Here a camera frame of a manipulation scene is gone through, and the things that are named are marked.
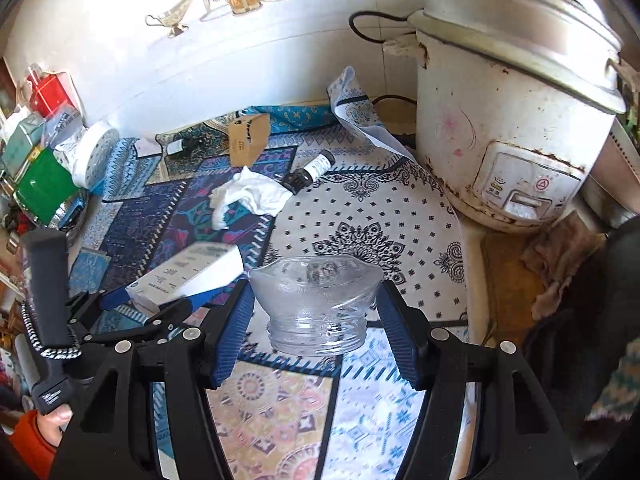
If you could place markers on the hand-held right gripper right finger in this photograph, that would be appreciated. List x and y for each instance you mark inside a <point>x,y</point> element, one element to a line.
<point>402,340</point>

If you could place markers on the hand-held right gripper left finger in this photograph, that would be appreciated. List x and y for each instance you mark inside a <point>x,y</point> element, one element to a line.
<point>227,340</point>

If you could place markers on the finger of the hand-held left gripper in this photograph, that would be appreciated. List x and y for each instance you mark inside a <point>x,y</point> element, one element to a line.
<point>115,300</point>

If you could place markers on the long white box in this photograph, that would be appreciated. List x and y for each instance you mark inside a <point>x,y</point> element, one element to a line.
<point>190,270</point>

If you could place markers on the clear glass jar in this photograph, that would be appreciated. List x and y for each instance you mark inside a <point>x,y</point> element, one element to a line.
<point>310,310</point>

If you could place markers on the person's left forearm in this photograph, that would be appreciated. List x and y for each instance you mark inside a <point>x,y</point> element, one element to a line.
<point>30,442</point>

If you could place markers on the person's left hand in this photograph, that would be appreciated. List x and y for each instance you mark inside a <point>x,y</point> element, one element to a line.
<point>55,425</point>

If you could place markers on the green metal tin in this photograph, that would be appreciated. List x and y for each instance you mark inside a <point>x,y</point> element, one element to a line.
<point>42,185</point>

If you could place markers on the wooden cutting board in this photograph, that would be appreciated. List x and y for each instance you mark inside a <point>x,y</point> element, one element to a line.
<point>505,280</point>

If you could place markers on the blue patterned table cloth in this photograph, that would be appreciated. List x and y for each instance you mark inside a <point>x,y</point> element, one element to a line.
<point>350,220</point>

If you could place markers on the white perforated round disc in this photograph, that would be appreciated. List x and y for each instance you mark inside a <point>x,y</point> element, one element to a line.
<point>97,152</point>

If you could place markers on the teal tissue box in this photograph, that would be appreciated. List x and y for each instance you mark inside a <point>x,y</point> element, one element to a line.
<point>22,137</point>

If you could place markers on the crumpled white tissue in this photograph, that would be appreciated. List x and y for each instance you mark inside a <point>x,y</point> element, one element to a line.
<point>250,195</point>

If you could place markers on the white paper sheet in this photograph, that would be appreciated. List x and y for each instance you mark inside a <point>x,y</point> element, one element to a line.
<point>150,147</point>

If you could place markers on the small dark bottle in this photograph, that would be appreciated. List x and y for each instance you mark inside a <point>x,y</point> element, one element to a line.
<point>180,146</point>

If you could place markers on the brown rag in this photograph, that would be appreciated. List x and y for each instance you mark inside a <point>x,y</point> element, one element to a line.
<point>560,260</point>

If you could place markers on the red box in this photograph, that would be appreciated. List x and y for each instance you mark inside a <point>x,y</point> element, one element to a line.
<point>47,92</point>

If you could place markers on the dark glass bottle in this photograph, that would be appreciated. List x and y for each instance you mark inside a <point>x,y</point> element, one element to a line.
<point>310,170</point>

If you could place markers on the black cooking pot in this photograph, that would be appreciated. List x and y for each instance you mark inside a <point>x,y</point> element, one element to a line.
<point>600,310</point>

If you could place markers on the brown cardboard box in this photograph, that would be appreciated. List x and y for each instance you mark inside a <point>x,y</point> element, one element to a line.
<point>248,137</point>

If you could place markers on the teal knit cloth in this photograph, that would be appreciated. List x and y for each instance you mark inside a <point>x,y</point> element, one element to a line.
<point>620,385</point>

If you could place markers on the white rice cooker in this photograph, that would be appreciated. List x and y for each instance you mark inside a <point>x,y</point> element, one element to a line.
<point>490,110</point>

